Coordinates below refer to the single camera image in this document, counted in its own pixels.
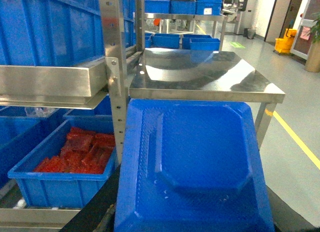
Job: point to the red parts pile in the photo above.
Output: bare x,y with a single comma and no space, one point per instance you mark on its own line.
84,152

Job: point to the steel shelf rack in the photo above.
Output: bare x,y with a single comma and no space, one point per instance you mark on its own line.
62,54

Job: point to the blue bin with red parts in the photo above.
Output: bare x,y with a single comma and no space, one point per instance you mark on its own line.
61,190

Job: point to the blue tray lid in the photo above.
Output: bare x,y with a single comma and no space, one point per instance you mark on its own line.
191,166

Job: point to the steel table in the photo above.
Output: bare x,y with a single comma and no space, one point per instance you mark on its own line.
199,75

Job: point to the yellow mop bucket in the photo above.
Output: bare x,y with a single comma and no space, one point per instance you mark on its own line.
283,45

